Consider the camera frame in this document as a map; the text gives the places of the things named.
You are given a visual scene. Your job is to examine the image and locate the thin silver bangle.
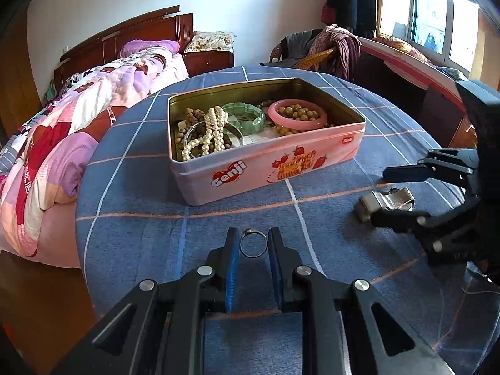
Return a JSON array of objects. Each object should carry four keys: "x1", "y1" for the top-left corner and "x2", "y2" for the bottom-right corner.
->
[{"x1": 183, "y1": 123, "x2": 245, "y2": 151}]

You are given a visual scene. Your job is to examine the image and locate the window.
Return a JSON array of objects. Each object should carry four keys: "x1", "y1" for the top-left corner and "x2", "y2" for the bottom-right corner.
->
[{"x1": 377, "y1": 0, "x2": 489, "y2": 75}]

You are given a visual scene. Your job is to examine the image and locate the wicker chair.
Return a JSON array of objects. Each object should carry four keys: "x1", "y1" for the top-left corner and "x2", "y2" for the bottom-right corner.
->
[{"x1": 269, "y1": 27, "x2": 362, "y2": 83}]

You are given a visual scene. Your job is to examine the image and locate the purple pillow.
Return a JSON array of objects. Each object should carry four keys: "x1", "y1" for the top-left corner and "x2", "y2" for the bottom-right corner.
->
[{"x1": 119, "y1": 39, "x2": 181, "y2": 58}]

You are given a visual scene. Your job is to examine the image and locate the wooden nightstand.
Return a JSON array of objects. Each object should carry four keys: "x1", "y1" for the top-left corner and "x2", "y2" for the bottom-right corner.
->
[{"x1": 183, "y1": 49, "x2": 235, "y2": 78}]

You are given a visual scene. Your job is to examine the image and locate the floral pillow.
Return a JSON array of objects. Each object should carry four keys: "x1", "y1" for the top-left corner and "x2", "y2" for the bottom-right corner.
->
[{"x1": 183, "y1": 30, "x2": 237, "y2": 53}]

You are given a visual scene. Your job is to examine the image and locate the pink desk cloth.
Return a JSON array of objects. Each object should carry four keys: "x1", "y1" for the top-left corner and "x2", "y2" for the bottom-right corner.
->
[{"x1": 357, "y1": 37, "x2": 465, "y2": 102}]

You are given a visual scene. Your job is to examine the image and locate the green jade bracelet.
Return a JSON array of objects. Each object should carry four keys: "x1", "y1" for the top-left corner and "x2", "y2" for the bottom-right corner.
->
[{"x1": 222, "y1": 102, "x2": 267, "y2": 135}]

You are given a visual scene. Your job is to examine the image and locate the amber bead bracelet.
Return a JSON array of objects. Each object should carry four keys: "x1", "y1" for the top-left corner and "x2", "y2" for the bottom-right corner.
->
[{"x1": 273, "y1": 102, "x2": 325, "y2": 135}]

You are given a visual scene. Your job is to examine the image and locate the grey garment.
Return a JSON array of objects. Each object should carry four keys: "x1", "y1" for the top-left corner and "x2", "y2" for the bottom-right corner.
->
[{"x1": 260, "y1": 30, "x2": 313, "y2": 67}]

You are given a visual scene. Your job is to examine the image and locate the maroon patterned garment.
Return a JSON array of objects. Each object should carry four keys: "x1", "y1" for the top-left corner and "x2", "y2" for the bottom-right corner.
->
[{"x1": 308, "y1": 24, "x2": 362, "y2": 83}]

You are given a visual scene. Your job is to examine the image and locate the brown wooden bead string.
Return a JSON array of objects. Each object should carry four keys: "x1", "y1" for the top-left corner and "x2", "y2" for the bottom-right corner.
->
[{"x1": 174, "y1": 107, "x2": 235, "y2": 161}]

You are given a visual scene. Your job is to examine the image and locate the blue folded cloth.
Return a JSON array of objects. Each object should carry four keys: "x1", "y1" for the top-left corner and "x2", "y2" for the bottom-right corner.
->
[{"x1": 435, "y1": 66, "x2": 469, "y2": 81}]

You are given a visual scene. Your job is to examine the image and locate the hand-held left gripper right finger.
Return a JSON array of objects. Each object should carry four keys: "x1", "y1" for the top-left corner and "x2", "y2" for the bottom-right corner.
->
[{"x1": 267, "y1": 227, "x2": 458, "y2": 375}]

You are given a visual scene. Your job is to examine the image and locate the silver ring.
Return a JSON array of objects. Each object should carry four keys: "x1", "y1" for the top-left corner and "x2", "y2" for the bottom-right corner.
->
[{"x1": 239, "y1": 229, "x2": 268, "y2": 258}]

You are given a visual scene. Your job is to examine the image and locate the pearl necklace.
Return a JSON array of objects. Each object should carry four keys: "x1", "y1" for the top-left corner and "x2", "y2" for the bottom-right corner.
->
[{"x1": 182, "y1": 106, "x2": 230, "y2": 162}]

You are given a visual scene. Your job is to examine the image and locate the pink bed sheet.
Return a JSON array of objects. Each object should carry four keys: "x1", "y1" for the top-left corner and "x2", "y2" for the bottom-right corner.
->
[{"x1": 0, "y1": 52, "x2": 190, "y2": 269}]

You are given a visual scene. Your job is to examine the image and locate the pink tin box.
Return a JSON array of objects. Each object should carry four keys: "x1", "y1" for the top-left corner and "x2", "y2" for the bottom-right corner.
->
[{"x1": 168, "y1": 78, "x2": 367, "y2": 206}]

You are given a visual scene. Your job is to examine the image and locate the wooden wardrobe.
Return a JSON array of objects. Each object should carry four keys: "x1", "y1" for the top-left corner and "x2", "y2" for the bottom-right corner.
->
[{"x1": 0, "y1": 4, "x2": 43, "y2": 137}]

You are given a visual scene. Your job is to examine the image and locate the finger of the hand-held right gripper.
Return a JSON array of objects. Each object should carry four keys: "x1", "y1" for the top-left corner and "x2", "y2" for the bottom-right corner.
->
[
  {"x1": 383, "y1": 147, "x2": 480, "y2": 196},
  {"x1": 369, "y1": 199, "x2": 482, "y2": 267}
]

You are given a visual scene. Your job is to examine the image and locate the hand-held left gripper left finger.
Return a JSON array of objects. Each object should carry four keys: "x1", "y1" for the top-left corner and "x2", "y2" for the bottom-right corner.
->
[{"x1": 51, "y1": 227, "x2": 240, "y2": 375}]

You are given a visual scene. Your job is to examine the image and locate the hanging dark clothes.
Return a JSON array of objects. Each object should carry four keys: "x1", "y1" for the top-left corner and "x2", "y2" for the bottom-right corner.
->
[{"x1": 321, "y1": 0, "x2": 378, "y2": 40}]

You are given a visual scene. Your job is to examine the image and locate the blue checked tablecloth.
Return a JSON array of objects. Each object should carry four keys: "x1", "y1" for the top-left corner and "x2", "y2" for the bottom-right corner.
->
[{"x1": 75, "y1": 64, "x2": 489, "y2": 375}]

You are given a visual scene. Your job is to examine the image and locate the wooden headboard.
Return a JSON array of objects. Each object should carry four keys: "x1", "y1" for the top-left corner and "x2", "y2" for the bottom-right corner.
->
[{"x1": 52, "y1": 5, "x2": 195, "y2": 90}]

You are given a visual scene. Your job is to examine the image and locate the floral cushion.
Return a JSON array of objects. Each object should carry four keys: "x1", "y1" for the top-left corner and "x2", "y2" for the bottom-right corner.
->
[{"x1": 371, "y1": 36, "x2": 432, "y2": 63}]

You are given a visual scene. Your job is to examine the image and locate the patchwork quilt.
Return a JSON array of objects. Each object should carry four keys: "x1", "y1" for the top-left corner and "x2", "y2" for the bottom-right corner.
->
[{"x1": 0, "y1": 46, "x2": 174, "y2": 208}]

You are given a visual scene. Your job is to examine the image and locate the dark wooden desk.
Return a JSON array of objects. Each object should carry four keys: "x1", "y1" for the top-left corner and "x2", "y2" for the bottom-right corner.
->
[{"x1": 352, "y1": 37, "x2": 479, "y2": 149}]

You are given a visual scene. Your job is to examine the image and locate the printed paper leaflet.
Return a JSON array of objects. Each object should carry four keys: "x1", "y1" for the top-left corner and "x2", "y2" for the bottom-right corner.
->
[{"x1": 177, "y1": 119, "x2": 282, "y2": 143}]

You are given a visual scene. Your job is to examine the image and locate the pink bangle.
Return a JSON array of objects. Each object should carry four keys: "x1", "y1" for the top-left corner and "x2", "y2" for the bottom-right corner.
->
[{"x1": 268, "y1": 99, "x2": 328, "y2": 129}]

